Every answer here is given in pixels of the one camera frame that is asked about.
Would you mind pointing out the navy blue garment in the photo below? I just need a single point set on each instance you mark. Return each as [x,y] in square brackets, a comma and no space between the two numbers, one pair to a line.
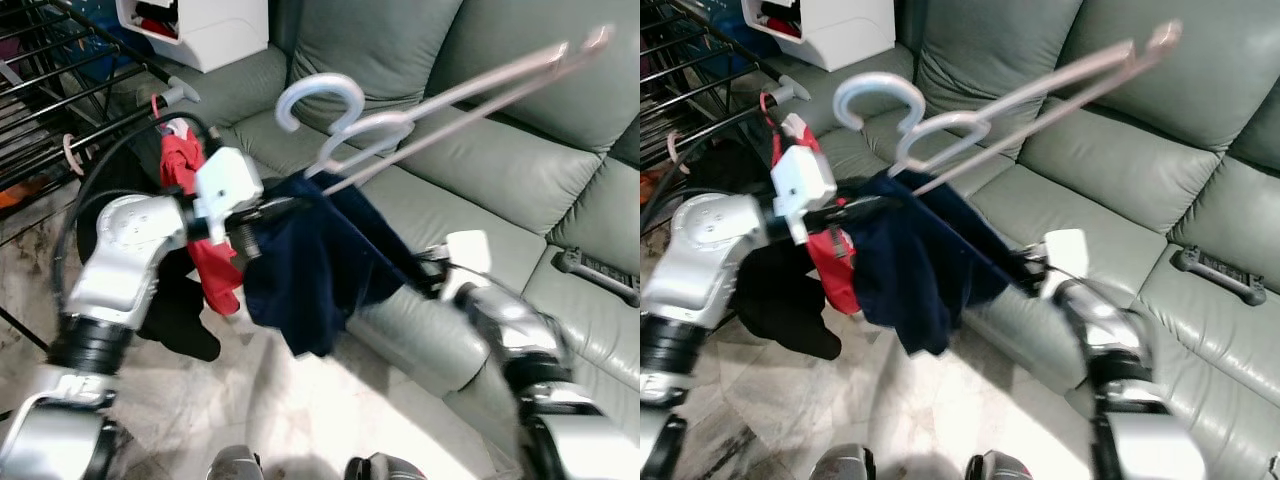
[920,270]
[310,270]

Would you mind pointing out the pink plastic hanger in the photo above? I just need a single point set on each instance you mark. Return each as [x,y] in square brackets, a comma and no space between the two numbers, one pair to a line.
[70,155]
[671,145]
[880,78]
[320,80]

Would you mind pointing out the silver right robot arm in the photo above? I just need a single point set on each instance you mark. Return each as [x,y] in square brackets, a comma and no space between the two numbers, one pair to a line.
[510,330]
[1110,330]

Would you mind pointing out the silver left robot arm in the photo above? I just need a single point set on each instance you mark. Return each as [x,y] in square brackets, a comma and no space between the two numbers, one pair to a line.
[700,260]
[120,260]

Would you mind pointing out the red plastic hanger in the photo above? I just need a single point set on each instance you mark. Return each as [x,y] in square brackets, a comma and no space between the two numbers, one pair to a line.
[157,105]
[765,102]

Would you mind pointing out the red garment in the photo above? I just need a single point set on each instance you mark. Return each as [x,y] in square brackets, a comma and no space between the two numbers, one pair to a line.
[840,270]
[220,275]

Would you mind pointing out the black metal drying rack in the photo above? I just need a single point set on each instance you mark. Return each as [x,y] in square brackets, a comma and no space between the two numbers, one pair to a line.
[182,93]
[792,90]

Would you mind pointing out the black handheld controller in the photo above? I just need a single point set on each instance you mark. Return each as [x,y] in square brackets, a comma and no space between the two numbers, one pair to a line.
[595,272]
[1215,272]

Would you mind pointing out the white storage box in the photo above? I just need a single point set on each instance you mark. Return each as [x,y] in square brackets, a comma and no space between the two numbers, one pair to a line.
[850,35]
[220,35]

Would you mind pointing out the grey robot right foot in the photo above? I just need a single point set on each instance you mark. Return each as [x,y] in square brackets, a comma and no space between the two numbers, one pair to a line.
[385,468]
[997,468]

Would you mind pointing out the grey robot foot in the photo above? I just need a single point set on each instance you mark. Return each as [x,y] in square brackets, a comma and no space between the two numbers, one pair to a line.
[997,468]
[385,468]
[842,465]
[235,465]

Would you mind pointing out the grey robot left foot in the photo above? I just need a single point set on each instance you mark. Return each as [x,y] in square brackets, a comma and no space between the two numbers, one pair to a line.
[235,465]
[842,465]

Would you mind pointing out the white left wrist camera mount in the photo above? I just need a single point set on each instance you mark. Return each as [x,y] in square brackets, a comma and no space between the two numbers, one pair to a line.
[800,185]
[225,185]

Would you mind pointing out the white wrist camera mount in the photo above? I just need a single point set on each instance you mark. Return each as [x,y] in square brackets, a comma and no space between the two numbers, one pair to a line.
[800,185]
[225,185]
[1065,255]
[468,255]

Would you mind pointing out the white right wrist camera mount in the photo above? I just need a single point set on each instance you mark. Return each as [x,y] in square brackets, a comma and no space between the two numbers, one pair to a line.
[468,255]
[1065,255]

